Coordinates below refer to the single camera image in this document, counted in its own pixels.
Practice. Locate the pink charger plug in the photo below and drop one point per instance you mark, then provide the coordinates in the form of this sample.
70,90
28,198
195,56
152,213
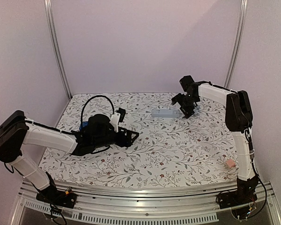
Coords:
230,163

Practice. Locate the left aluminium frame post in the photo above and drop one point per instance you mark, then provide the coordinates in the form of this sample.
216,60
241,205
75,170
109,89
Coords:
56,48

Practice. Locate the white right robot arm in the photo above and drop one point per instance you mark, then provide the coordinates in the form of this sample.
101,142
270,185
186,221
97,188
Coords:
238,120

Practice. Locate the aluminium front rail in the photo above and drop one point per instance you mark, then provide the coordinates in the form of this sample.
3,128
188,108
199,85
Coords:
189,205

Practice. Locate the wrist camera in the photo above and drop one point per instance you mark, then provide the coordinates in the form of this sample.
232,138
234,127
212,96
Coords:
117,118
186,82

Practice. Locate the dark blue cube socket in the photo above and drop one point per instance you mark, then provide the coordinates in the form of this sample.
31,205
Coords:
83,126

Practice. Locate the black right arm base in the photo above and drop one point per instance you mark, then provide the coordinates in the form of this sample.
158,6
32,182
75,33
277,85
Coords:
243,195

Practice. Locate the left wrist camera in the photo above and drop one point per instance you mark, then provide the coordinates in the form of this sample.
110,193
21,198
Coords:
117,118

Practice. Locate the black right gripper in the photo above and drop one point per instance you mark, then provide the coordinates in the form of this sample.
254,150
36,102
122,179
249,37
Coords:
187,107

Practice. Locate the floral patterned table mat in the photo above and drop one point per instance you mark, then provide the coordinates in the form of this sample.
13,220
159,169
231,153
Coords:
169,152

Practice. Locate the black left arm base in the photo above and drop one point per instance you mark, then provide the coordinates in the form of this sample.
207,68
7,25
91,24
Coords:
57,197

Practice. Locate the aluminium frame post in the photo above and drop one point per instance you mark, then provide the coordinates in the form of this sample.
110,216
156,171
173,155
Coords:
56,48
237,43

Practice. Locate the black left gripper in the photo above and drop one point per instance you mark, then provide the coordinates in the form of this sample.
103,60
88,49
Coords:
128,143

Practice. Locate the light blue power strip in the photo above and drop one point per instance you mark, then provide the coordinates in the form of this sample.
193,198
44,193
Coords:
165,113

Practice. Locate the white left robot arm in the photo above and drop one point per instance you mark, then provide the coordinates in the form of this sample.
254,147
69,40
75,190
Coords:
18,130

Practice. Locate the right aluminium frame post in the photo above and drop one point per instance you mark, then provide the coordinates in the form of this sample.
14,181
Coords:
237,43

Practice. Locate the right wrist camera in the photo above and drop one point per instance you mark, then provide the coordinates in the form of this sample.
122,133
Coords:
186,82

